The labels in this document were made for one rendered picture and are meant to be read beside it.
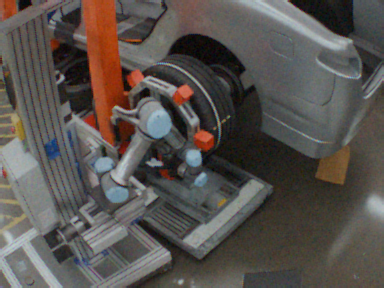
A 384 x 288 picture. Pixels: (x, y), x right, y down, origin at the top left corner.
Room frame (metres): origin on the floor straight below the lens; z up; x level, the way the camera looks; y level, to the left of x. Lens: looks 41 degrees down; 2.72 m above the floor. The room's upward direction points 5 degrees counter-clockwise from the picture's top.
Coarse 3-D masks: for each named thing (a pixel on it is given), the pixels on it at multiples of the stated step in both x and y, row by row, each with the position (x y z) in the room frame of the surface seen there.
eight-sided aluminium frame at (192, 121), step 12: (144, 84) 2.42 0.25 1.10; (156, 84) 2.40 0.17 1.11; (168, 84) 2.36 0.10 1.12; (132, 96) 2.52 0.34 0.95; (168, 96) 2.28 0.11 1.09; (132, 108) 2.53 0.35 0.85; (180, 108) 2.23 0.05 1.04; (192, 120) 2.19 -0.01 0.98; (192, 132) 2.17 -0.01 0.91; (192, 144) 2.18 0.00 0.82
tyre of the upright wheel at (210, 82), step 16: (160, 64) 2.53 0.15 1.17; (176, 64) 2.49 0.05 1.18; (192, 64) 2.48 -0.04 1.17; (176, 80) 2.35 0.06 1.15; (192, 80) 2.35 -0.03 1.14; (208, 80) 2.38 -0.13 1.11; (192, 96) 2.27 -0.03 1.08; (208, 96) 2.29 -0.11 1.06; (224, 96) 2.35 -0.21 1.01; (208, 112) 2.23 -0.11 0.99; (224, 112) 2.30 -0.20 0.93; (208, 128) 2.20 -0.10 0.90; (224, 128) 2.27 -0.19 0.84
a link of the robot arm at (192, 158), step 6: (186, 150) 1.94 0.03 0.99; (192, 150) 1.91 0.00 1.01; (186, 156) 1.88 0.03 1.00; (192, 156) 1.87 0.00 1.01; (198, 156) 1.87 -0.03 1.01; (186, 162) 1.88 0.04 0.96; (192, 162) 1.85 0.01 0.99; (198, 162) 1.86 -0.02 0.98; (192, 168) 1.85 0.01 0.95; (198, 168) 1.85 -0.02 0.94; (192, 174) 1.85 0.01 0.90; (198, 174) 1.85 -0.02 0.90
